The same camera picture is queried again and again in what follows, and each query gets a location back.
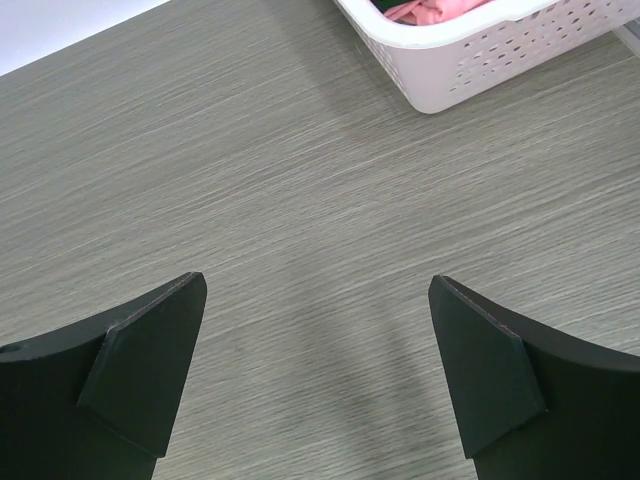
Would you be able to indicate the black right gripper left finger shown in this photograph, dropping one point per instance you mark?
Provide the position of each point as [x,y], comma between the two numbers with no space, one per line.
[98,399]

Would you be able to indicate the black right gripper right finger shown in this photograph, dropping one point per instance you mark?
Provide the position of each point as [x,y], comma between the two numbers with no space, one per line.
[530,401]

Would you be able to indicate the white perforated plastic basket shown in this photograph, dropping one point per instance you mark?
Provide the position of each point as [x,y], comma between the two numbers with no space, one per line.
[436,67]

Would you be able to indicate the light pink t shirt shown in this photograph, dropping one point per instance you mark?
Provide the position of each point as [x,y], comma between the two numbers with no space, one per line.
[430,12]

